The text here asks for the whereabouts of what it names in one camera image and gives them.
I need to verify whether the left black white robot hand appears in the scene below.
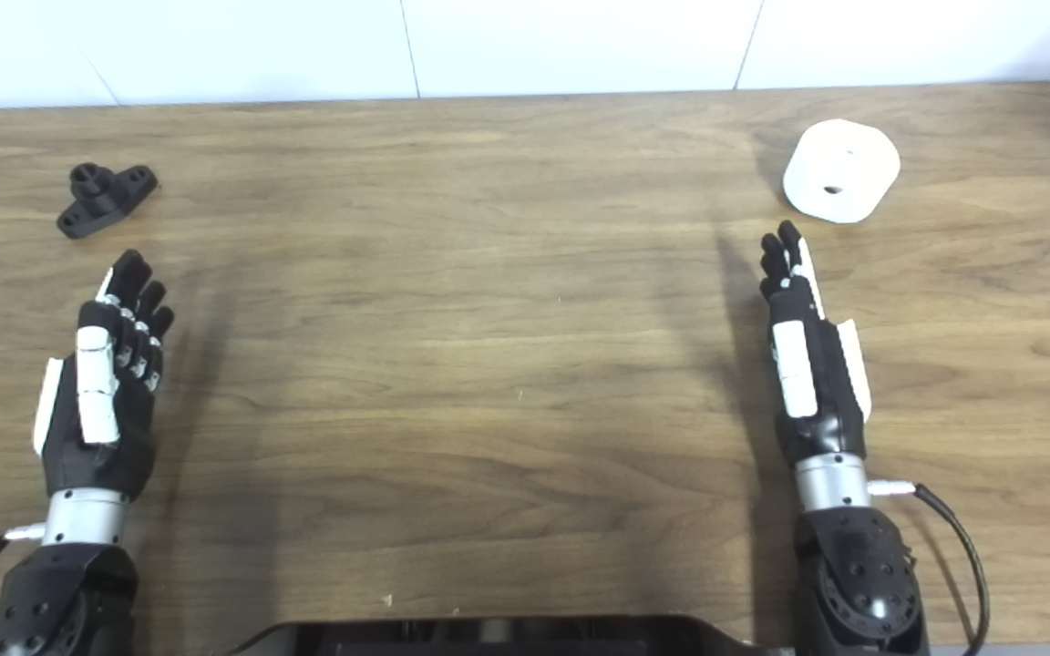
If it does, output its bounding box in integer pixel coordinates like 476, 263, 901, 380
32, 249, 176, 500

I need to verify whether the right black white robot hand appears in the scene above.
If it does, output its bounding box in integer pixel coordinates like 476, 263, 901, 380
759, 220, 873, 467

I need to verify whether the black flanged holder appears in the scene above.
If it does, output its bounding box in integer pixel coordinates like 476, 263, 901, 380
57, 163, 160, 241

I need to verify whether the round white piece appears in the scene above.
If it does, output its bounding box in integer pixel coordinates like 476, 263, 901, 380
782, 118, 901, 225

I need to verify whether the black robot torso edge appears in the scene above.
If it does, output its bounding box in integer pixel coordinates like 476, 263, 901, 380
224, 615, 795, 656

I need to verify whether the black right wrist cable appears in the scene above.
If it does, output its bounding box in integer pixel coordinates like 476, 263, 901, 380
867, 480, 991, 656

